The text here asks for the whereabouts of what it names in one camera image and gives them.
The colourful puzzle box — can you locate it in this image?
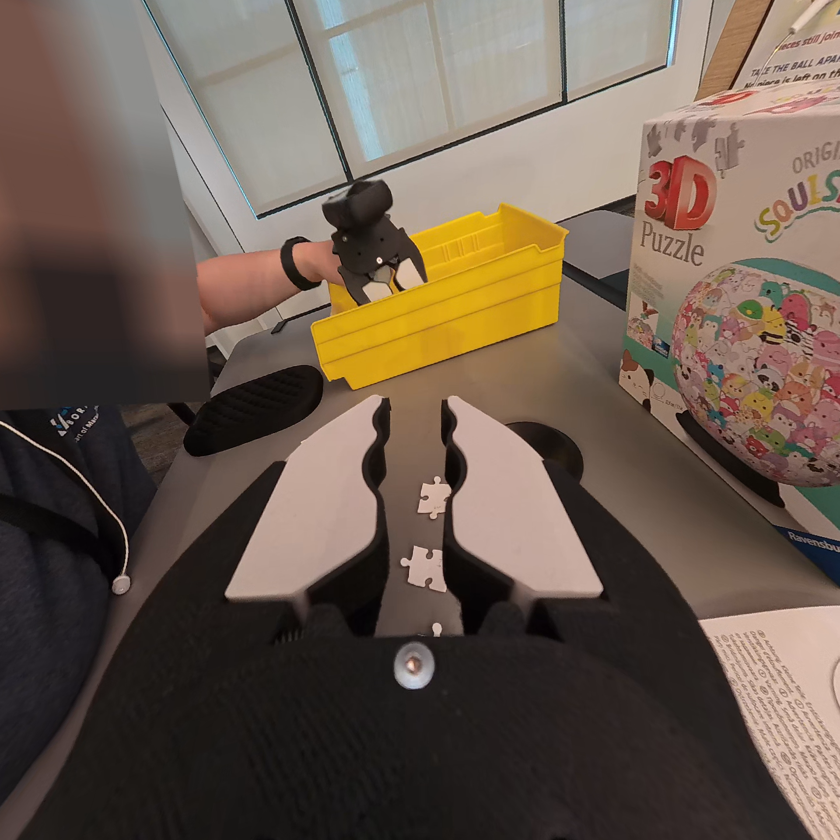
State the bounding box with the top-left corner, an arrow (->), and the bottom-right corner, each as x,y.
620,86 -> 840,586

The white printed leaflet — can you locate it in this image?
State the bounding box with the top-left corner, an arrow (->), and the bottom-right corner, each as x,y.
700,604 -> 840,840

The printed instruction sheet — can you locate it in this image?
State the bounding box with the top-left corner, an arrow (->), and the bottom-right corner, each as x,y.
735,0 -> 840,93

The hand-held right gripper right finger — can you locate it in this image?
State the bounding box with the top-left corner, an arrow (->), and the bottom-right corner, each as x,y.
441,393 -> 605,631

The black quilted pad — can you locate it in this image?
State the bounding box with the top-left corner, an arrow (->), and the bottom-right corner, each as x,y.
184,364 -> 325,458

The white hoodie drawstring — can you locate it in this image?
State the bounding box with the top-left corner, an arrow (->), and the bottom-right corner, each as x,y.
0,418 -> 133,597

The person's left hand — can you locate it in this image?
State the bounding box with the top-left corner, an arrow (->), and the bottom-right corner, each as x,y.
300,241 -> 346,286

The person's left forearm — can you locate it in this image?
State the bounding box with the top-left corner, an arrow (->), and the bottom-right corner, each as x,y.
197,247 -> 298,333

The wooden easel board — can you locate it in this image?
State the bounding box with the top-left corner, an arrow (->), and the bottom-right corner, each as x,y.
696,0 -> 778,101

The black wristband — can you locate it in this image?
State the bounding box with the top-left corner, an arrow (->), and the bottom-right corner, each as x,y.
280,237 -> 324,292

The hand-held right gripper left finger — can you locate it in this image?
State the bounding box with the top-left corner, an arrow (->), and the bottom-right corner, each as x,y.
226,394 -> 392,631

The yellow plastic bin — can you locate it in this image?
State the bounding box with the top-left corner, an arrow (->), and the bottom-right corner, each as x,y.
311,204 -> 569,391

